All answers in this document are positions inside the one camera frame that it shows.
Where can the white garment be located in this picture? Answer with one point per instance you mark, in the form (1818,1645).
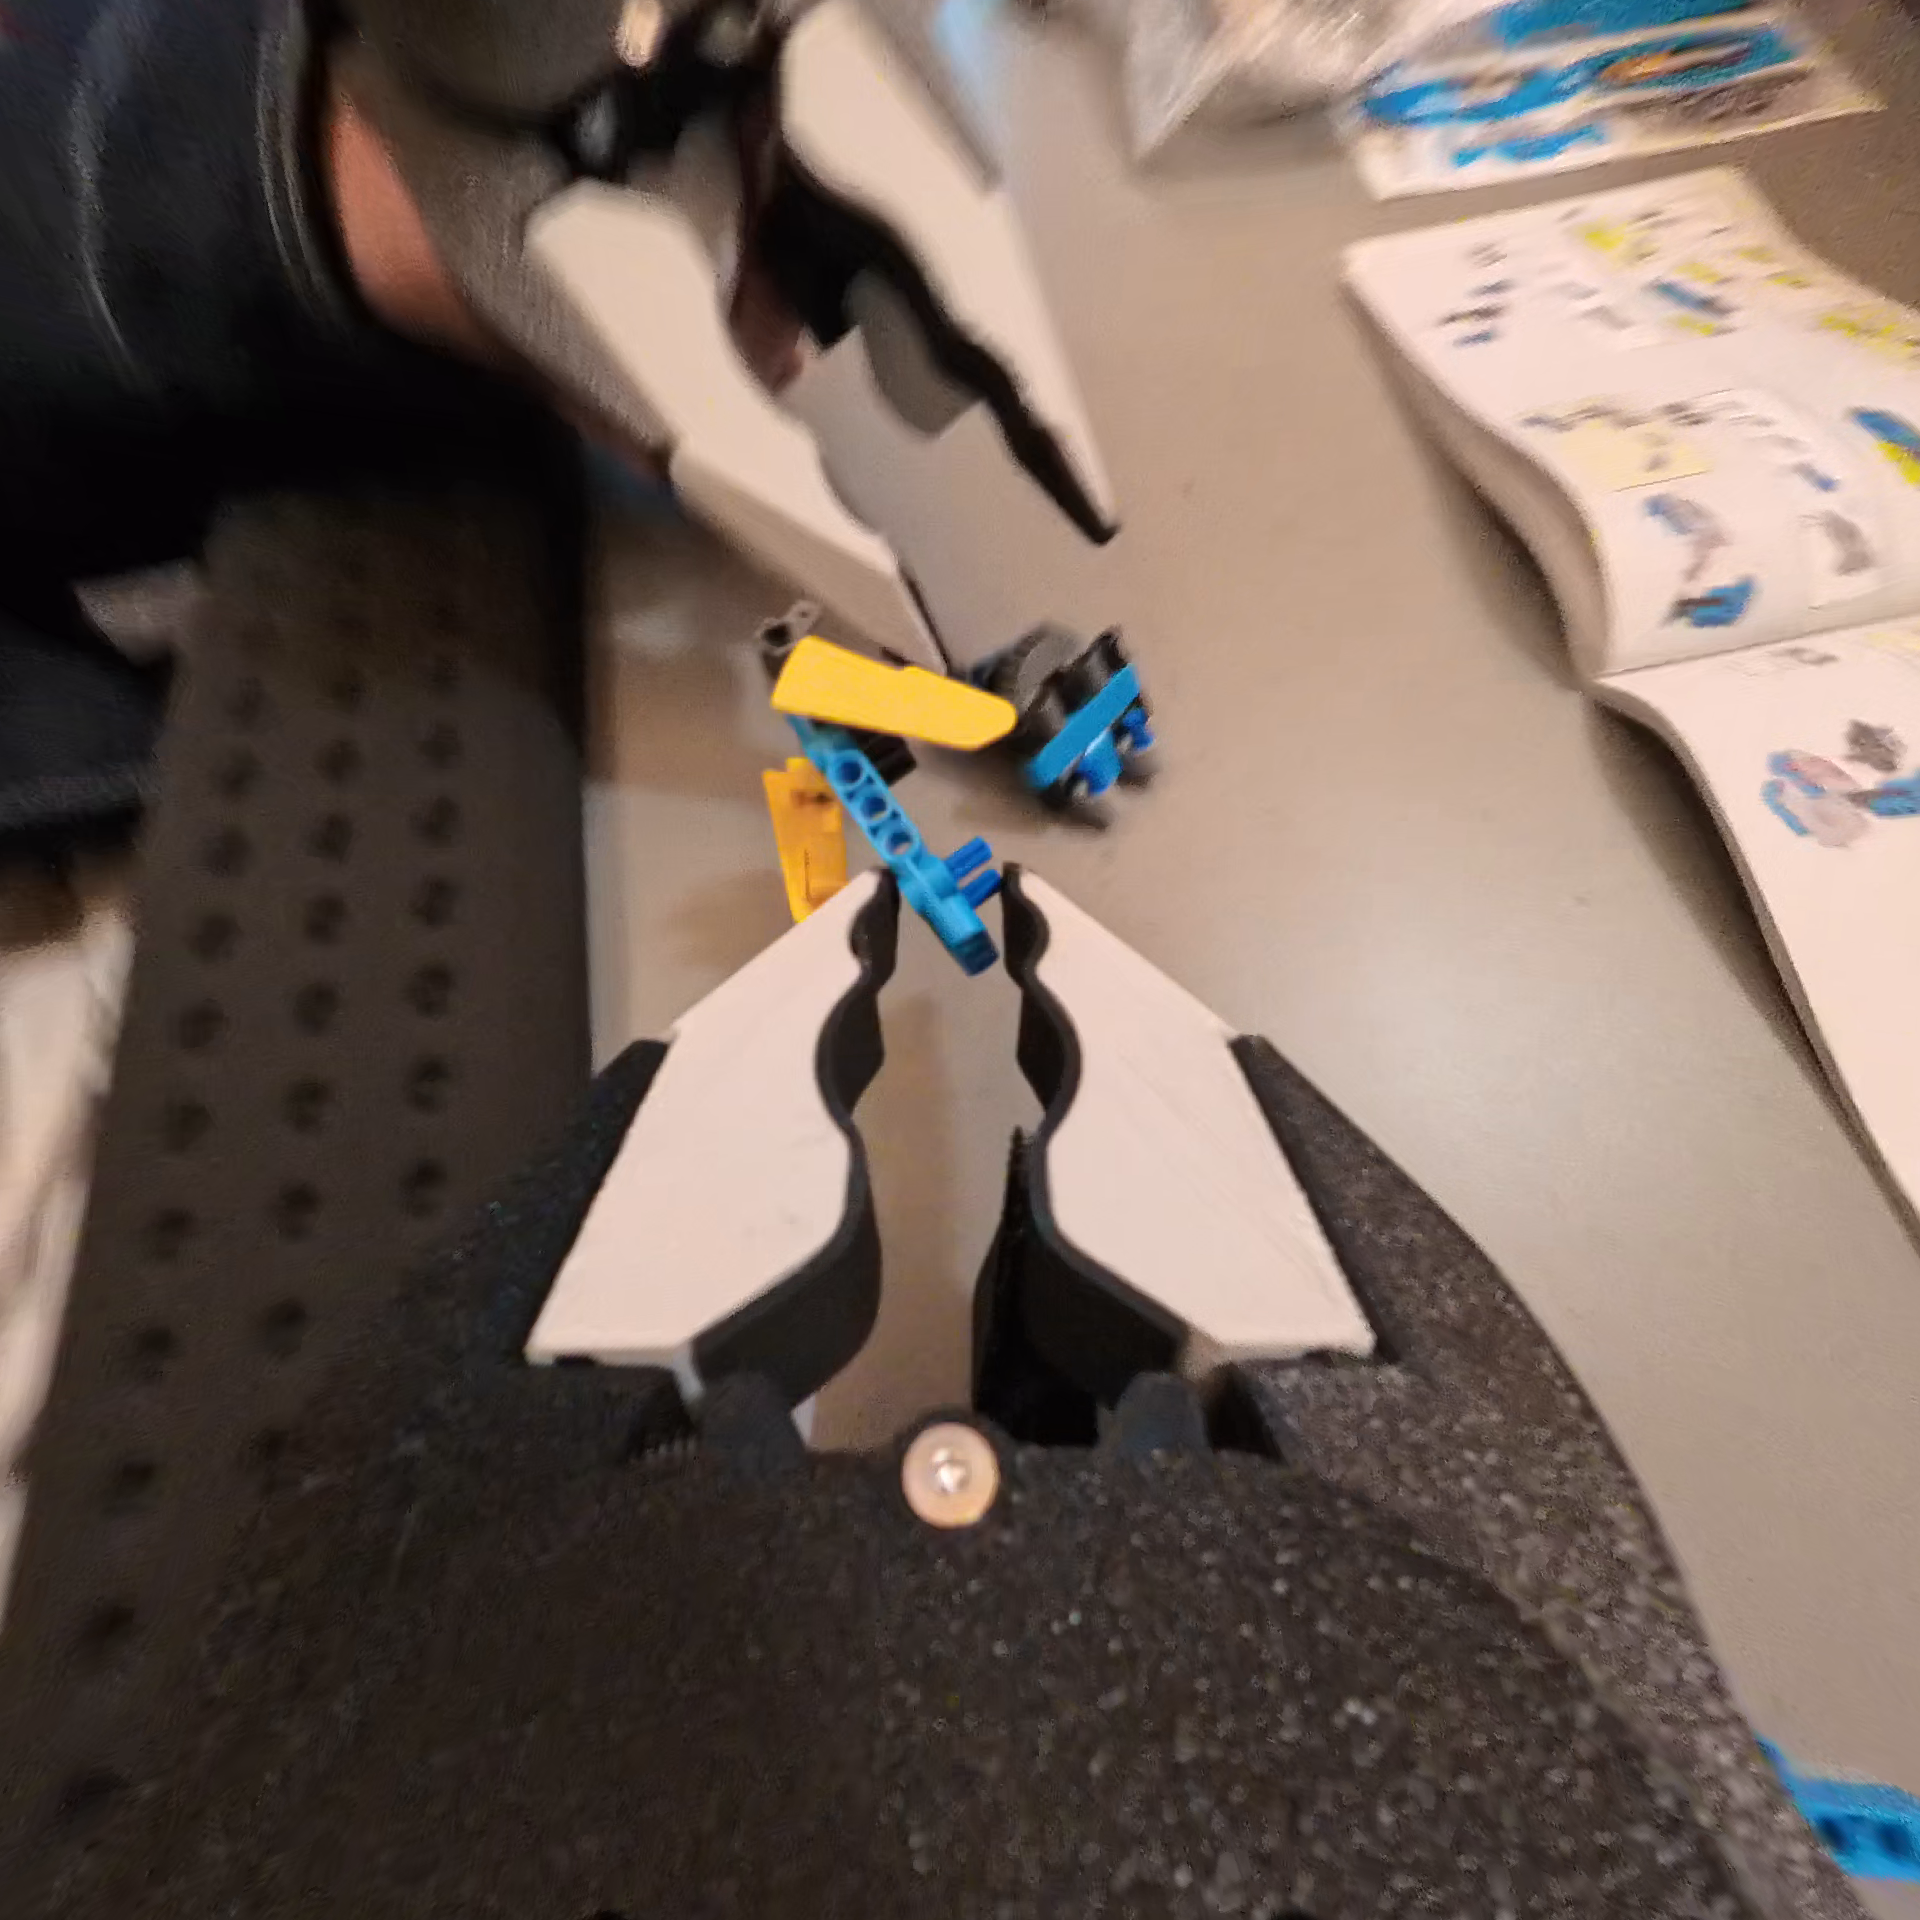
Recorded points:
(49,1173)

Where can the open instruction booklet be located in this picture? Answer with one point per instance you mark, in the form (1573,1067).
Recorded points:
(1696,449)

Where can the blue sticker sheet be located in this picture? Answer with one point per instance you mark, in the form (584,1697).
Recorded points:
(1591,90)

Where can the grey desk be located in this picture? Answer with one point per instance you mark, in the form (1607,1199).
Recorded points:
(1426,901)

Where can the black dimpled foam mat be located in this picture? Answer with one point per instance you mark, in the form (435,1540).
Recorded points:
(333,971)

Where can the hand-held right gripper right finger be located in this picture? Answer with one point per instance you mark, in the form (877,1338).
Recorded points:
(1188,1199)

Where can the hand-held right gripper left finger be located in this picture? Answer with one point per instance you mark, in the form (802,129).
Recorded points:
(705,1215)

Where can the black blue domed brick assembly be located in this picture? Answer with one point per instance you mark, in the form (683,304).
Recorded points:
(1082,731)

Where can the yellow blue brick assembly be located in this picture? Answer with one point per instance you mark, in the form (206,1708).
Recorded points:
(889,698)

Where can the clear plastic bag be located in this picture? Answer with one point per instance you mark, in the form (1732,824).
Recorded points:
(1243,60)

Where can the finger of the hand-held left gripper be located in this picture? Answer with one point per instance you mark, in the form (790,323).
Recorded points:
(677,359)
(946,224)

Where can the blue beam brick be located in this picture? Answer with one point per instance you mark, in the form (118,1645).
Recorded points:
(1847,1815)

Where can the person's left forearm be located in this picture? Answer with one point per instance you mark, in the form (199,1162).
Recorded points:
(177,224)

